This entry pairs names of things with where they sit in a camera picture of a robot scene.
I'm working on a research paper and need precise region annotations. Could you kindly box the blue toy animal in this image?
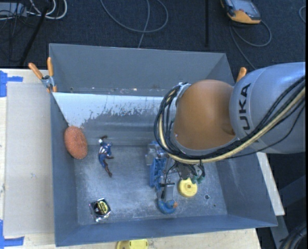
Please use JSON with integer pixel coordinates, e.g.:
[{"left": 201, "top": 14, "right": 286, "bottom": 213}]
[{"left": 157, "top": 199, "right": 178, "bottom": 215}]

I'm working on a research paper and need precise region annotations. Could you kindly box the yellow round disc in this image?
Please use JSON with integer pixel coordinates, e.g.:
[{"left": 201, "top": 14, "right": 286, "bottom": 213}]
[{"left": 177, "top": 178, "right": 199, "bottom": 198}]

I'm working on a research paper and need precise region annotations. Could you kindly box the clear plastic thing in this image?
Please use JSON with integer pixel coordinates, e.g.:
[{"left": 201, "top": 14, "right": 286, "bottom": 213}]
[{"left": 145, "top": 141, "right": 169, "bottom": 166}]

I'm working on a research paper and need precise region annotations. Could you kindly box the black and yellow tape measure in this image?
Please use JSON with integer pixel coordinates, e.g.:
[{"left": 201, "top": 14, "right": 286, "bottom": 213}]
[{"left": 90, "top": 198, "right": 111, "bottom": 222}]

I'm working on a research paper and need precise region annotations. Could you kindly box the blue and red toy figure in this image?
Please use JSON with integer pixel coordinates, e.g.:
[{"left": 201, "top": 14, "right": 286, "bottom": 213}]
[{"left": 97, "top": 135, "right": 115, "bottom": 178}]

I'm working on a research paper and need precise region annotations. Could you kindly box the orange round scouring pad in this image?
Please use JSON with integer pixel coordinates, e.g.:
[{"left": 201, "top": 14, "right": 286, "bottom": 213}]
[{"left": 63, "top": 126, "right": 89, "bottom": 160}]

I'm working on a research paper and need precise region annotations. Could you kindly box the grey metal bin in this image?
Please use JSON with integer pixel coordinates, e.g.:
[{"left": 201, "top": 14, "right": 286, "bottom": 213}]
[{"left": 48, "top": 43, "right": 278, "bottom": 247}]

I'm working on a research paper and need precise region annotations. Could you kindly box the pale flat board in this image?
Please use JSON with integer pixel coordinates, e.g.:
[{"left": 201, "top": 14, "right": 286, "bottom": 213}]
[{"left": 3, "top": 81, "right": 56, "bottom": 237}]

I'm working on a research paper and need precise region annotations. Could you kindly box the blue plastic toy frame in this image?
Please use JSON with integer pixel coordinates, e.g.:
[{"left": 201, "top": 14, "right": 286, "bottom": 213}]
[{"left": 149, "top": 155, "right": 171, "bottom": 191}]

